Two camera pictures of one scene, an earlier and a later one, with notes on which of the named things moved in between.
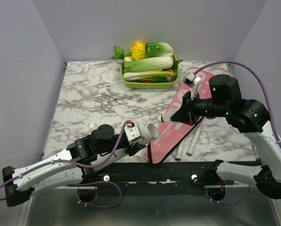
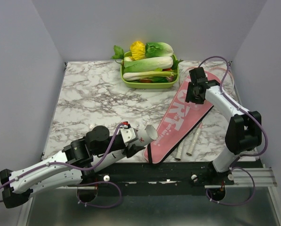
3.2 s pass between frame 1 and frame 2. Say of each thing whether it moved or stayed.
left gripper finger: stayed
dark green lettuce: stayed
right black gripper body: moved
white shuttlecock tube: stayed
